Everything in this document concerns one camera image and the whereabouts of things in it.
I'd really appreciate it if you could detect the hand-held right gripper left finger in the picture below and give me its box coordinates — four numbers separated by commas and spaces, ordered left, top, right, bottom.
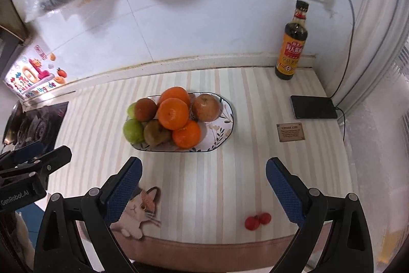
33, 157, 143, 273

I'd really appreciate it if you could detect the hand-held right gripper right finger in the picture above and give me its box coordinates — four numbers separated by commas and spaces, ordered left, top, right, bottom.
265, 157, 375, 273

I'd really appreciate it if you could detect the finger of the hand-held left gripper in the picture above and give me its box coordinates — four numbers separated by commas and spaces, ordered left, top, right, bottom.
0, 141, 46, 166
0, 146, 73, 180

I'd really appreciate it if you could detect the green apple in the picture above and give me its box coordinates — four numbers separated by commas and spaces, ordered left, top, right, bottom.
127, 102, 141, 120
123, 119, 145, 143

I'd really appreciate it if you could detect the olive red apple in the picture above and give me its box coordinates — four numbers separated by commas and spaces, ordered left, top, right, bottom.
143, 119, 173, 146

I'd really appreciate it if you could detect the small orange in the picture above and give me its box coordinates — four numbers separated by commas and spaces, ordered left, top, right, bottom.
157, 98, 190, 130
173, 120, 202, 148

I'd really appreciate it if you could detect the reddish brown persimmon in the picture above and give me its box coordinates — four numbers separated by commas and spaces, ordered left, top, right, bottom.
134, 98, 158, 121

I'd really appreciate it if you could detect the floral oval ceramic plate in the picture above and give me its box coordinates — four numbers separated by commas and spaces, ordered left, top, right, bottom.
129, 92, 234, 152

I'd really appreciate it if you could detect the large orange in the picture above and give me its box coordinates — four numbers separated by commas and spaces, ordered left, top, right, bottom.
159, 86, 191, 110

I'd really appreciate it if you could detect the large brown pear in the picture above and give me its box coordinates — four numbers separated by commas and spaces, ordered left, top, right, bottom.
192, 94, 222, 122

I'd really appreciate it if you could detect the person's left forearm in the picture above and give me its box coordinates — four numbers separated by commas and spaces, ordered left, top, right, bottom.
13, 212, 36, 272

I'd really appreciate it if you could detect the black gas stove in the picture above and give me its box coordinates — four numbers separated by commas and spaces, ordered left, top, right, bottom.
6, 101, 69, 152

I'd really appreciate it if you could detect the blue kitchen cabinet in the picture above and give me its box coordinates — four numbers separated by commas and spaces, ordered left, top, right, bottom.
15, 196, 48, 223

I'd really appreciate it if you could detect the black frying pan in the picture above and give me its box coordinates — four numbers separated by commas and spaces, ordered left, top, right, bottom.
2, 100, 25, 146

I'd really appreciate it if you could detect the small brown card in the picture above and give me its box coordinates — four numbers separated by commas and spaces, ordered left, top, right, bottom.
276, 123, 305, 142

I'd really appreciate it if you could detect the striped cat print tablecloth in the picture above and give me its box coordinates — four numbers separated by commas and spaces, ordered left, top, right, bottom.
48, 67, 361, 264

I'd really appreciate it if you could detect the black smartphone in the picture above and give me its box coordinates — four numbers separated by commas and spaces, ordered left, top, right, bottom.
290, 95, 338, 119

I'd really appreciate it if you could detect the black range hood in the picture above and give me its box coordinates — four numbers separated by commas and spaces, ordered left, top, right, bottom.
0, 1, 32, 48

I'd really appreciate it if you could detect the dark soy sauce bottle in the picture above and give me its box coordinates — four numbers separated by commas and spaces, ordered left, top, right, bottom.
275, 0, 309, 81

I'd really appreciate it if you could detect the colourful wall sticker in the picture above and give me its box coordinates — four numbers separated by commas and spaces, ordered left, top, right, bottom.
3, 44, 67, 99

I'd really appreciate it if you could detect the black charging cable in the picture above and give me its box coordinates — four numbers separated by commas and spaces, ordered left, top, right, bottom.
332, 0, 356, 141

